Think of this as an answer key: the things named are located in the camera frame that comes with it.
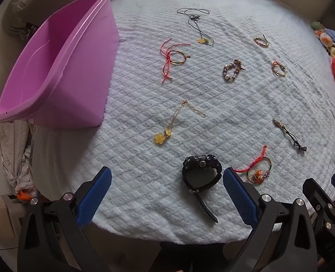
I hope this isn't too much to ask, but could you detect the green gold braided bracelet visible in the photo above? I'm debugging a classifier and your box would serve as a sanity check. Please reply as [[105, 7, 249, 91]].
[[253, 35, 270, 47]]

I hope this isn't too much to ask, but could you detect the red string bracelet with bell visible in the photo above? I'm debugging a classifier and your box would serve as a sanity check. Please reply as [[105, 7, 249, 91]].
[[160, 38, 191, 84]]

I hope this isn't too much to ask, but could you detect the grey checked garment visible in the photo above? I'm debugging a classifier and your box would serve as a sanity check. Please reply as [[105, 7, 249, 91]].
[[3, 0, 41, 36]]

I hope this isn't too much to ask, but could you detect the red gold braided bracelet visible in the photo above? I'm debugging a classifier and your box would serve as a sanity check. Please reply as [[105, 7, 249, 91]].
[[271, 61, 287, 77]]

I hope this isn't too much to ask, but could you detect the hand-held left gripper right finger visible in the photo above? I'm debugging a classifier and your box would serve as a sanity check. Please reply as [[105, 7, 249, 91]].
[[223, 168, 318, 272]]

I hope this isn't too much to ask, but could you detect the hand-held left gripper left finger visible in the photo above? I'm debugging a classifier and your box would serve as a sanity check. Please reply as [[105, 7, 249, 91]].
[[17, 167, 113, 272]]

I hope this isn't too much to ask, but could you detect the black wristwatch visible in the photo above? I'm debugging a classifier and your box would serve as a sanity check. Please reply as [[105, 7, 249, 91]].
[[182, 154, 223, 223]]

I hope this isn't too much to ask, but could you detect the pink plastic tub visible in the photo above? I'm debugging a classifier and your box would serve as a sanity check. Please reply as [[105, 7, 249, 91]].
[[0, 0, 120, 128]]

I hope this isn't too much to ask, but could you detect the chunky beaded bracelet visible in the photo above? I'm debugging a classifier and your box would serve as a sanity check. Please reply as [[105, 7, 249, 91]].
[[222, 59, 246, 82]]

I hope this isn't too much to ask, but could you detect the blue basket with orange items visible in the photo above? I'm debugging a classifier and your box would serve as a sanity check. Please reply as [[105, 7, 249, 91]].
[[16, 188, 35, 202]]

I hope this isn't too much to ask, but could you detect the gold chain flower pendant necklace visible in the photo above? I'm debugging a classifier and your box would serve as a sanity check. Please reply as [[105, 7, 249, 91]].
[[154, 100, 207, 145]]

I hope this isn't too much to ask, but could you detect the dark cord charm strap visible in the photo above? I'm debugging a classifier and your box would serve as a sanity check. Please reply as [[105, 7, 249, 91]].
[[272, 117, 307, 152]]

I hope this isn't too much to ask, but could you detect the black cord flower pendant necklace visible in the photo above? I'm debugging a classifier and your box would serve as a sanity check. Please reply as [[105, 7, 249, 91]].
[[177, 7, 215, 46]]

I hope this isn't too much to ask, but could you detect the white plastic stool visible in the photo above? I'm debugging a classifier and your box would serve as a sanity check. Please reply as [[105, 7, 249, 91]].
[[0, 194, 24, 240]]

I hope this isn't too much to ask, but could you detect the grey cloth pile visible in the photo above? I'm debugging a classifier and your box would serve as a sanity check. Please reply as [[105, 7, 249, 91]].
[[0, 120, 36, 196]]

